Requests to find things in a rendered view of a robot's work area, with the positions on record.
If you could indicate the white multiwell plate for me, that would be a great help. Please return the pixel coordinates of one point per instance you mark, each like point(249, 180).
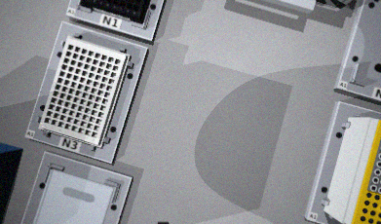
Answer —
point(95, 76)

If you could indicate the black multi-well plate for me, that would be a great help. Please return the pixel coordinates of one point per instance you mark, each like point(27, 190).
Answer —
point(134, 10)

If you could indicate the blue open-top bin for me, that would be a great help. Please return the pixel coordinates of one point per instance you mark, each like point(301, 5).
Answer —
point(9, 162)

